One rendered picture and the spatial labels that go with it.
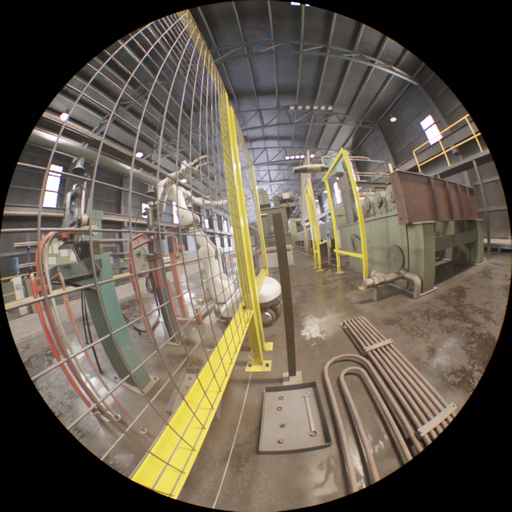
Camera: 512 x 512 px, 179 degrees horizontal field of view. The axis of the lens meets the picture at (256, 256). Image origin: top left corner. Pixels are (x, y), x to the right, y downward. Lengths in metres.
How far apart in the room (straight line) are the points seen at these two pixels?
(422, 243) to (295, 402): 1.76
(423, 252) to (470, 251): 2.09
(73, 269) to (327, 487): 1.13
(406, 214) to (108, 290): 2.40
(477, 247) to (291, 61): 11.35
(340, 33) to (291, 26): 2.41
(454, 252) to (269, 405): 3.94
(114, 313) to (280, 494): 1.01
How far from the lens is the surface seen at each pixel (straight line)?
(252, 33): 10.89
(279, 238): 0.66
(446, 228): 4.14
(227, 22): 10.74
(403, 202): 1.98
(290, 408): 0.84
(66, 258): 6.38
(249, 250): 0.94
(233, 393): 0.94
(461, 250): 3.99
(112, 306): 0.94
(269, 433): 0.78
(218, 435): 0.82
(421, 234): 1.96
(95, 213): 9.94
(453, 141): 11.18
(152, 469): 0.36
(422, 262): 1.99
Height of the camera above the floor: 0.71
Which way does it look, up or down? 4 degrees down
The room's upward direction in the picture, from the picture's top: 8 degrees counter-clockwise
